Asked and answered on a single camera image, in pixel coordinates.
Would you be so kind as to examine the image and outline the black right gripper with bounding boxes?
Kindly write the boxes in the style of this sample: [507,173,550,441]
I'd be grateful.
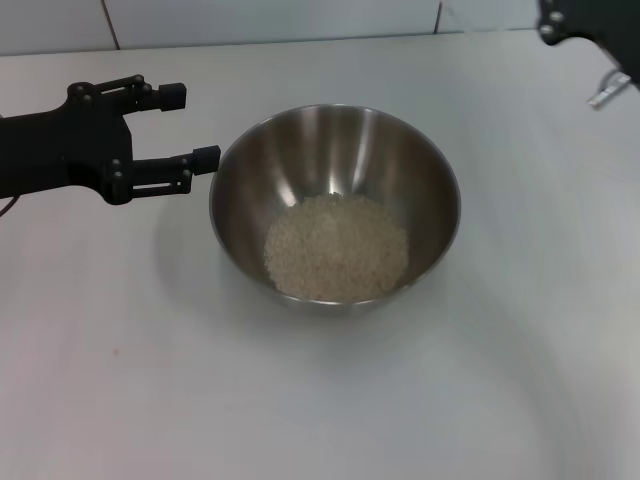
[534,0,640,92]

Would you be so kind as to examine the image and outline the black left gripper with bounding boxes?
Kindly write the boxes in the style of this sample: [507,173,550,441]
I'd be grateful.
[0,74,222,206]

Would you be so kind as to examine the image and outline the stainless steel mixing bowl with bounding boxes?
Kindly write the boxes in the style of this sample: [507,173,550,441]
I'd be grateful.
[208,103,462,320]

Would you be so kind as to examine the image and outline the clear cup of rice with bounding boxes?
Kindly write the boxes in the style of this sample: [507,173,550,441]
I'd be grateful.
[263,193,411,304]

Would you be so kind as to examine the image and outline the silver cable connector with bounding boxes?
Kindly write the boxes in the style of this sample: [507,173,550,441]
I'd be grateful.
[586,71,633,110]

